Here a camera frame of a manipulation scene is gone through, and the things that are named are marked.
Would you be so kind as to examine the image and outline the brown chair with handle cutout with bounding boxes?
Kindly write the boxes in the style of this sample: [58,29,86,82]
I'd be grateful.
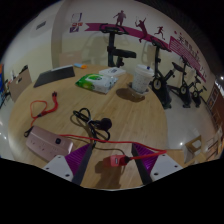
[8,68,33,103]

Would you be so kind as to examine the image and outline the brown wooden cabinet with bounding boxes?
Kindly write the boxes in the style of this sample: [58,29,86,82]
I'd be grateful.
[206,89,224,128]

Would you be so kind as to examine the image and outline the red charger cable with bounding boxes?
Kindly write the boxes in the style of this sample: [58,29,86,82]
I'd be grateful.
[57,133,168,165]

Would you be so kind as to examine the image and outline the brown round coaster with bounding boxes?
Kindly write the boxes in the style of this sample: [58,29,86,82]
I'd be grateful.
[115,87,146,103]

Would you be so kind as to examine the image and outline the black power cord with plug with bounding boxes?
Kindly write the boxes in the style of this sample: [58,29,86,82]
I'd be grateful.
[72,107,128,158]

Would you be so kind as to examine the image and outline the grey wall sign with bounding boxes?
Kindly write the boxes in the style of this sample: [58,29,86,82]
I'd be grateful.
[35,20,48,31]

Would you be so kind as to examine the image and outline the green wet wipes pack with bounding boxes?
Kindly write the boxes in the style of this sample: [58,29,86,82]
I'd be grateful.
[75,73,118,95]

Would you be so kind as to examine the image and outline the rose pink power strip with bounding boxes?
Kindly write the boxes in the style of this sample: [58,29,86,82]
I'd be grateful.
[25,125,75,158]

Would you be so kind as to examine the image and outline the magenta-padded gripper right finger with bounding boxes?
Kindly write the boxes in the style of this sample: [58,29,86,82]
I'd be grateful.
[130,142,184,186]

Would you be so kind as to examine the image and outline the red cable with black ends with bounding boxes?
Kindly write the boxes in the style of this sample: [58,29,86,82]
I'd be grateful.
[23,91,60,138]

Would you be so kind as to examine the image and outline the blue orange small object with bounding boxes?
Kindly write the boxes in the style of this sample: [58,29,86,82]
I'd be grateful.
[73,62,89,70]

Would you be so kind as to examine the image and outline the wooden stool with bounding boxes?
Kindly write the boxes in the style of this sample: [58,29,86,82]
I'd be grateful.
[165,148,188,165]

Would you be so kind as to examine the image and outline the white wall poster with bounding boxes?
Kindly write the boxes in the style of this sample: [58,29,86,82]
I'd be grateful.
[70,12,83,24]

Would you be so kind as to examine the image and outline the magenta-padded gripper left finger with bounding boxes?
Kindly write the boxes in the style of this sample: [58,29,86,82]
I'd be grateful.
[42,143,94,186]

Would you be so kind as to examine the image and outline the black exercise bike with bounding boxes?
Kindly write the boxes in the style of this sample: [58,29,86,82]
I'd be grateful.
[189,71,208,108]
[98,22,138,68]
[168,54,194,108]
[150,36,185,110]

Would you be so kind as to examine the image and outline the white tissue pack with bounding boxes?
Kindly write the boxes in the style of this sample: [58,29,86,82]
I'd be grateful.
[98,66,127,78]

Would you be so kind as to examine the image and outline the light wooden chair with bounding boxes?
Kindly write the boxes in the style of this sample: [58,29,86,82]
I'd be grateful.
[204,128,224,158]
[183,134,204,164]

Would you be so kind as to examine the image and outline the purple orange wall poster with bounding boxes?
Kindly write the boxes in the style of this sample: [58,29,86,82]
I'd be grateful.
[69,23,83,34]

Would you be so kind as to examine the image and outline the magenta wall banner decal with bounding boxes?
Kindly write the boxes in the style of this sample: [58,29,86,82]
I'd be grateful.
[83,22,208,83]

